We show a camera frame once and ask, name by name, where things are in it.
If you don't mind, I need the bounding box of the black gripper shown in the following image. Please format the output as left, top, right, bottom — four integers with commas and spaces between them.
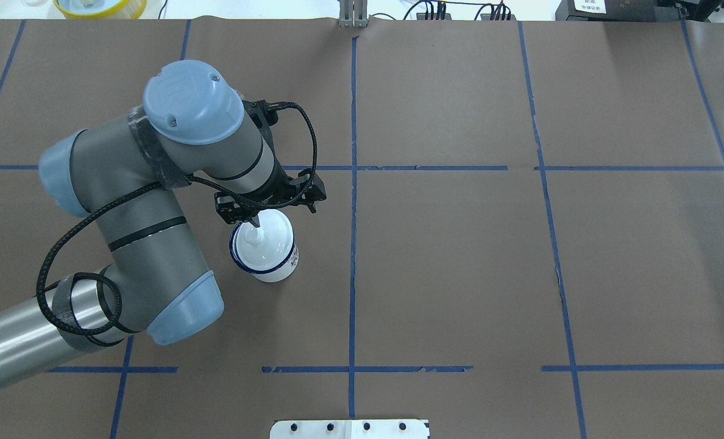
215, 165, 327, 225

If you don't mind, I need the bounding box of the white enamel mug blue rim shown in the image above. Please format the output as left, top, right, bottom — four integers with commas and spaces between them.
229, 210, 299, 283

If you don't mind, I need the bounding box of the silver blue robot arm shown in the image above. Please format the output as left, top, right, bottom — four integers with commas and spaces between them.
0, 59, 327, 389

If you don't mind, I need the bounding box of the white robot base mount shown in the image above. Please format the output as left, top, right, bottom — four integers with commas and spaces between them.
269, 419, 431, 438

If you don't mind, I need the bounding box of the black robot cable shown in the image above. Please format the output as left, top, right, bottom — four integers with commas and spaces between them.
36, 101, 318, 337

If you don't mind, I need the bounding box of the yellow tape roll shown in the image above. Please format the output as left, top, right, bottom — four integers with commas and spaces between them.
52, 1, 148, 20

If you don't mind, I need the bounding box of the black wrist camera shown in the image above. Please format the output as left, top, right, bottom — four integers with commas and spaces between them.
242, 100, 284, 148

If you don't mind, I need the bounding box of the aluminium frame post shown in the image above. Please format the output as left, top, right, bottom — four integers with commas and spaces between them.
338, 0, 369, 28

